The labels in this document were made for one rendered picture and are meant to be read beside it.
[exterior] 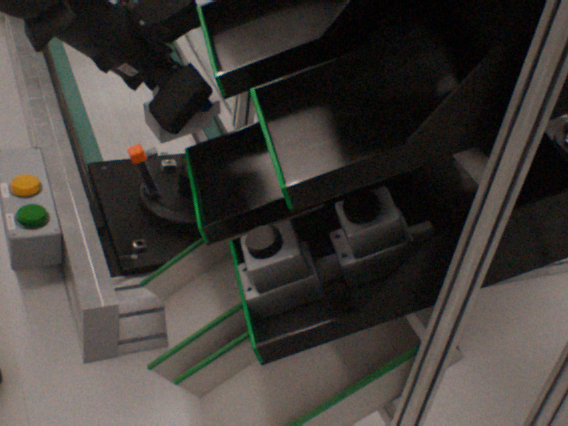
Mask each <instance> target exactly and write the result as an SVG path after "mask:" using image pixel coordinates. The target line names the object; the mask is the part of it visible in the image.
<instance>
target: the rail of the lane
mask: <svg viewBox="0 0 568 426"><path fill-rule="evenodd" d="M4 22H5V31H6V33H5V36H6V45H7V49H8V53H9V57H10V61H11V66H12V71H13V75H14V79H15V83H16V87H17V91H18V96H20V100H19V101H21V105H22V109H23V113H24V117H25V122H26V126H27V130H28V135H29V139H30V143H31V146H40V147H41V152H42V156H43V160H44V164H45V168H46V172H47V176H48V180H49V184H50V188H51V192H52V196H53V201H54V205H55V209H56V212H58V216H59V220H60V225H61V229H62V236H63V263H61V264H60V268H61V272H62V277H63V281H64V285H65V289H66V294H67V299H68V303H69V307H70V311H71V315H72V319H73V325H74V329H75V333H76V337H77V341H78V345H79V350H80V351H81V354H82V359H83V362H84V363H89V362H95V361H100V360H105V359H112V358H117V357H118V330H119V302H118V298H117V294H116V291H115V288H114V284H113V281H111V278H110V275H109V270H108V267H107V264H106V260H105V257H104V254H103V251H102V246H101V243H100V240H99V236H104V225H103V221H102V218H101V215H100V212H99V208H98V205H97V202H96V201H90V206H89V203H88V198H87V195H85V194H86V192H84V189H83V185H82V182H81V179H80V176H79V171H78V168H77V165H76V161H75V158H74V155H73V152H72V147H71V144H70V141H69V138H68V134H67V131H66V128H65V123H64V120H63V117H62V114H61V110H60V107H59V104H58V101H57V96H56V93H55V90H54V86H53V83H52V80H51V77H50V73H49V70H48V66H47V63H45V59H44V56H43V53H42V51H41V52H35V50H34V49H33V47H32V45H31V44H30V42H29V40H28V39H27V36H26V34H25V32H24V21H23V19H19V18H15V17H12V16H10V15H6V14H4Z"/></svg>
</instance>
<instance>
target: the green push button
mask: <svg viewBox="0 0 568 426"><path fill-rule="evenodd" d="M16 214H17V221H18V222H19V223H20V225H21V226H24V227H29V228H34V227H39V226H41V225H43V223H44V222H45V221H46V220H47V211H46V209H45V208H44V207H42V206H40V205H37V204H29V205H25V206H22V207H21V208H19V209H18V211H17V213H16Z"/></svg>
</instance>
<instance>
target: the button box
mask: <svg viewBox="0 0 568 426"><path fill-rule="evenodd" d="M19 175H32V176H35V177H37V178H38V179H39V181H40V189H39V191H38V192H36V193H35V194H32V195H18V194H15V193H14V192H13V191H12V190H11V181H12V179H13V178H15V177H17V176H19ZM29 204H37V205H40V206H42V207H44V208H45V209H46V211H47V220H46V221H45V222H44V223H43V225H41V226H39V227H34V228H29V227H24V226H21V225H20V223H19V222H18V221H17V214H16V213H17V211H18V209H19V208H21V207H22V206H25V205H29ZM0 206H1V212H2V217H3V223H4V229H5V235H6V241H7V246H8V253H9V259H10V264H11V268H12V270H17V269H24V268H32V267H39V266H46V265H54V264H61V263H63V236H62V229H61V225H60V220H59V216H58V212H56V209H55V205H54V201H53V196H52V192H51V188H50V184H49V180H48V176H47V172H46V168H45V164H44V160H43V156H42V152H41V147H40V146H30V147H29V148H18V149H6V150H0Z"/></svg>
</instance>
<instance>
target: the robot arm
mask: <svg viewBox="0 0 568 426"><path fill-rule="evenodd" d="M115 1H117V2H116V3H115V4H113V3H112V2H110V1H109V0H0V12H1V13H3V14H6V15H10V16H12V17H15V18H19V19H23V21H24V32H25V34H26V36H27V39H28V40H29V42H30V44H31V45H32V47H33V49H34V50H35V52H41V51H42V50H43V48H45V47H46V46H47V45H48V44H49V42H50V40H51V39H52V38H53V37H54V36H55V37H57V38H58V39H60V40H61V41H63V42H65V44H66V45H68V46H70V47H71V48H73V49H76V50H77V51H79V52H80V53H82V54H84V55H85V56H87V57H88V58H90V59H92V61H93V62H94V63H95V65H96V66H97V67H98V69H99V70H101V71H102V72H104V73H108V72H109V71H110V70H111V71H112V72H114V73H115V74H117V75H119V77H120V78H121V79H122V80H123V82H124V83H125V84H126V85H127V87H128V88H130V89H131V90H134V91H136V90H137V89H138V88H139V87H140V86H141V84H142V83H144V84H145V85H146V86H147V88H148V89H149V90H151V91H153V90H154V89H155V88H156V86H157V84H158V87H160V90H158V93H157V94H156V95H155V96H154V97H153V99H152V100H151V101H150V102H149V105H148V107H149V111H150V113H151V115H152V116H153V117H154V119H155V120H156V121H157V123H158V124H159V125H160V126H162V128H163V129H165V131H166V132H168V133H170V134H172V135H177V134H178V133H179V132H180V130H181V129H182V128H183V127H184V126H186V124H187V123H188V122H189V121H190V120H191V119H192V117H193V116H194V115H195V114H196V113H199V112H208V111H210V110H211V108H212V106H213V105H214V104H213V102H212V101H211V100H210V99H209V98H210V96H211V95H212V94H213V88H212V87H211V86H210V84H209V83H207V81H206V80H205V79H204V78H203V77H202V76H201V73H200V72H199V71H198V70H197V69H196V68H195V67H194V66H193V64H192V63H191V62H190V63H189V64H188V65H181V64H180V63H179V62H175V61H174V60H173V58H172V57H171V52H172V51H173V49H172V48H171V47H170V46H169V45H168V44H167V43H171V42H173V41H175V40H177V39H178V38H180V37H182V36H184V35H185V34H187V33H189V32H190V31H192V30H196V29H198V27H199V26H200V25H201V24H200V20H199V16H198V12H197V9H196V7H198V6H197V4H196V2H195V0H138V4H136V3H135V2H134V1H132V0H120V1H119V0H115ZM164 70H165V71H166V72H167V73H168V72H169V73H168V74H166V72H165V71H164ZM153 78H154V80H153ZM156 83H157V84H156Z"/></svg>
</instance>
